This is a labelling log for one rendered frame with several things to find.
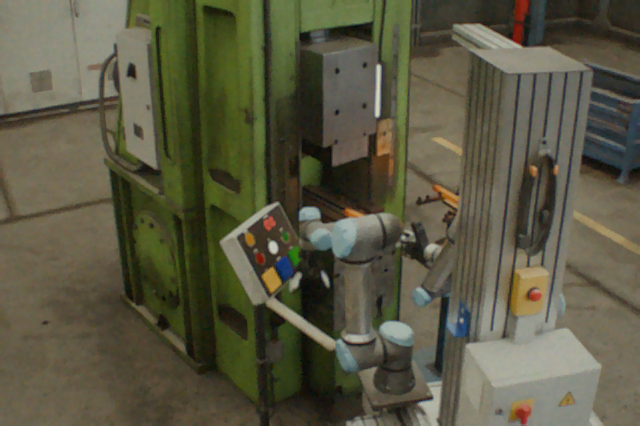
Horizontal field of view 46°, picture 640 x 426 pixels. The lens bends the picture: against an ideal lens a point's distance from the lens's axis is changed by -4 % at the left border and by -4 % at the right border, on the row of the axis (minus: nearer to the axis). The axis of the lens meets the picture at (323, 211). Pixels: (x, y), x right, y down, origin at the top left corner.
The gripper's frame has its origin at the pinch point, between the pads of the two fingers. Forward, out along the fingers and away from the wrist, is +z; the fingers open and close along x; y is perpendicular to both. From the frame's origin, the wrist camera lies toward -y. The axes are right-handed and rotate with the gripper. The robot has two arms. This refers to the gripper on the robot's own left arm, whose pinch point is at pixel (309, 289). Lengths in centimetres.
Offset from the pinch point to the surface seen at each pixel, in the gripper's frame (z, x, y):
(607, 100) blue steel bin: 29, 315, -284
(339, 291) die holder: 25.6, 21.5, -36.2
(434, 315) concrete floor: 93, 97, -104
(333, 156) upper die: -38, 20, -42
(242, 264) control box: -15.5, -25.8, 2.0
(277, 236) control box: -17.3, -9.6, -14.2
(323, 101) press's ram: -63, 15, -40
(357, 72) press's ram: -72, 31, -48
